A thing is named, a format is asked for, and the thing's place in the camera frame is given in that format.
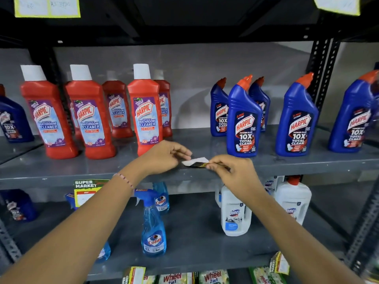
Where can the row of blue cleaner bottles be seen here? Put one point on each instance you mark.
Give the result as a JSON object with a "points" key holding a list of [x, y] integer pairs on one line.
{"points": [[297, 127]]}

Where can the white floor cleaner bottle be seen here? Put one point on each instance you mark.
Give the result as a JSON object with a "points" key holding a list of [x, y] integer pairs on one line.
{"points": [[234, 217], [271, 184], [218, 196]]}

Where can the white cleaner bottle red cap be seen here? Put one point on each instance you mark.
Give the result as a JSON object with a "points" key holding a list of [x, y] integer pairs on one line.
{"points": [[294, 201]]}

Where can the person's left hand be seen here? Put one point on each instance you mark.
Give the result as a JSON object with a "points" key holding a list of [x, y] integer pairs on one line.
{"points": [[161, 158]]}

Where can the person's left thumb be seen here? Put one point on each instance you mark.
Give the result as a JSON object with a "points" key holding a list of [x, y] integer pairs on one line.
{"points": [[180, 158]]}

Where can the green detergent packet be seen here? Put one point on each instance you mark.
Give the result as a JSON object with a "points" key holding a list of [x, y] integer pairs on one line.
{"points": [[174, 278], [263, 276], [213, 277]]}

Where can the person's right forearm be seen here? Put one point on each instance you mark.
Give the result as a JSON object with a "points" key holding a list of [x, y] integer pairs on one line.
{"points": [[296, 242]]}

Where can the dark blue cleaner pouch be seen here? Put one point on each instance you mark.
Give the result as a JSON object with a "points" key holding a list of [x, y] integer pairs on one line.
{"points": [[19, 205]]}

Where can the grey metal shelf rack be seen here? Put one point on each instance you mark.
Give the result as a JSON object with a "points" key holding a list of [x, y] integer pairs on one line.
{"points": [[195, 236]]}

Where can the blue toilet cleaner bottle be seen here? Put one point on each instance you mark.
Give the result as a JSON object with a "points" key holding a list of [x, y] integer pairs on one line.
{"points": [[13, 121]]}

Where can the green yellow shelf price tag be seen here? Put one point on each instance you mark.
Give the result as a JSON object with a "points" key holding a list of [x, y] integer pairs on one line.
{"points": [[87, 190]]}

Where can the white shelf price label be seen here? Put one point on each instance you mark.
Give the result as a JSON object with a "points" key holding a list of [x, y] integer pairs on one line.
{"points": [[196, 160]]}

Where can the person's right hand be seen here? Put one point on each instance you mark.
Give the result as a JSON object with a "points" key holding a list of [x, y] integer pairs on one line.
{"points": [[238, 175]]}

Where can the yellow bordered paper sign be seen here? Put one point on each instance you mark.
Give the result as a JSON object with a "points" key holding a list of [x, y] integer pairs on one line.
{"points": [[47, 6], [337, 4]]}

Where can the blue glass cleaner spray bottle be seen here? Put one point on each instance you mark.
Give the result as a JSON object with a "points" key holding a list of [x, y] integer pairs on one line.
{"points": [[162, 198], [104, 252], [153, 230]]}

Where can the person's right thumb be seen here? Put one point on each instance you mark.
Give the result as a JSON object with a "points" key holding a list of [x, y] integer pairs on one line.
{"points": [[214, 167]]}

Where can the row of red cleaner bottles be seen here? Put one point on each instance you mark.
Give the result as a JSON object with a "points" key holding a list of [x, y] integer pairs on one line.
{"points": [[91, 124]]}

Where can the person's left forearm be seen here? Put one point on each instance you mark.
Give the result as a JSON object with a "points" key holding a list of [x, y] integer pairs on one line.
{"points": [[68, 233]]}

